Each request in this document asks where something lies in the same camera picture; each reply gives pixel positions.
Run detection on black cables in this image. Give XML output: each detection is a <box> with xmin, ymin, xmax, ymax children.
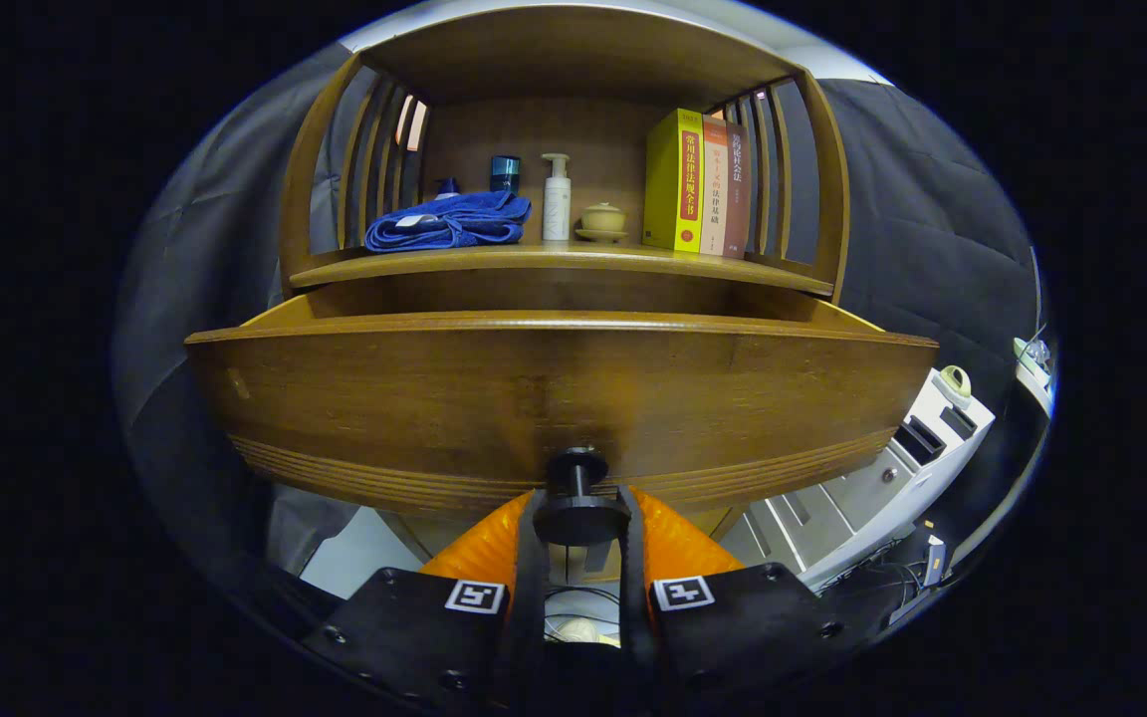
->
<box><xmin>832</xmin><ymin>538</ymin><xmax>933</xmax><ymax>598</ymax></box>

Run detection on wooden cabinet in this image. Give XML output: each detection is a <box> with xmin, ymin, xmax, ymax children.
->
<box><xmin>278</xmin><ymin>5</ymin><xmax>851</xmax><ymax>559</ymax></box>

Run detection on white pump bottle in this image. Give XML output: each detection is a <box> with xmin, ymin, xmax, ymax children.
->
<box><xmin>541</xmin><ymin>152</ymin><xmax>573</xmax><ymax>242</ymax></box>

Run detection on yellow book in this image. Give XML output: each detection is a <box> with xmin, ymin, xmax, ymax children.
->
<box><xmin>642</xmin><ymin>108</ymin><xmax>706</xmax><ymax>254</ymax></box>

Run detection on wooden countertop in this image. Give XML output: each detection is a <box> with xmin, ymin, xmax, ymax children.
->
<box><xmin>290</xmin><ymin>239</ymin><xmax>835</xmax><ymax>297</ymax></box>

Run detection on wooden drawer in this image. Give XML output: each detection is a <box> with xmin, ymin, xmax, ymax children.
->
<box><xmin>185</xmin><ymin>294</ymin><xmax>939</xmax><ymax>547</ymax></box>

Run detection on orange and cream book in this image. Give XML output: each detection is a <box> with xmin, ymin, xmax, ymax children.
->
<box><xmin>699</xmin><ymin>116</ymin><xmax>731</xmax><ymax>257</ymax></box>

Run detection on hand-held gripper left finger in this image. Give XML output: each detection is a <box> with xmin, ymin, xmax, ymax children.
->
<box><xmin>300</xmin><ymin>488</ymin><xmax>547</xmax><ymax>713</ymax></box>

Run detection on white desk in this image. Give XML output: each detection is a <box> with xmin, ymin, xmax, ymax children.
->
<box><xmin>1012</xmin><ymin>337</ymin><xmax>1054</xmax><ymax>414</ymax></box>

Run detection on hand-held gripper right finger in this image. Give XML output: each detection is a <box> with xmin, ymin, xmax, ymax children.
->
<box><xmin>618</xmin><ymin>485</ymin><xmax>893</xmax><ymax>713</ymax></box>

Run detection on blue towel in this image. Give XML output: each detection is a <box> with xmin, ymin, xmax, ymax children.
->
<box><xmin>364</xmin><ymin>191</ymin><xmax>533</xmax><ymax>252</ymax></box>

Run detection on white side cabinet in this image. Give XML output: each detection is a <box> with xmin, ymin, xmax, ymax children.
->
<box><xmin>723</xmin><ymin>368</ymin><xmax>996</xmax><ymax>589</ymax></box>

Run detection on brown book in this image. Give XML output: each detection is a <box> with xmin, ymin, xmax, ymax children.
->
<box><xmin>723</xmin><ymin>121</ymin><xmax>752</xmax><ymax>260</ymax></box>

